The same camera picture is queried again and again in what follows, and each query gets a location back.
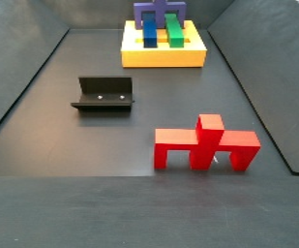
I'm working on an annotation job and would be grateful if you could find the purple three-legged block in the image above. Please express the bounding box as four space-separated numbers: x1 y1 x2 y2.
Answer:
134 0 188 30

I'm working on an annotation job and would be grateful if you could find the yellow slotted board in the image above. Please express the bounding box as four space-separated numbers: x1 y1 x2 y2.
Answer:
121 20 208 68

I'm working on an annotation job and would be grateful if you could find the red three-legged block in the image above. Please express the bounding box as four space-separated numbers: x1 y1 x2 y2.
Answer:
154 114 262 171

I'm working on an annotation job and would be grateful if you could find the green rectangular block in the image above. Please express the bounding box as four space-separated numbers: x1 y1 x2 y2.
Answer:
165 14 185 48

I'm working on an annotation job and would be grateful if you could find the blue rectangular block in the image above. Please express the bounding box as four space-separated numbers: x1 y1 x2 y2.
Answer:
144 13 157 48

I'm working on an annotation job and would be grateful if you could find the black angle bracket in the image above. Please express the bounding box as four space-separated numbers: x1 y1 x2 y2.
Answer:
70 76 134 110

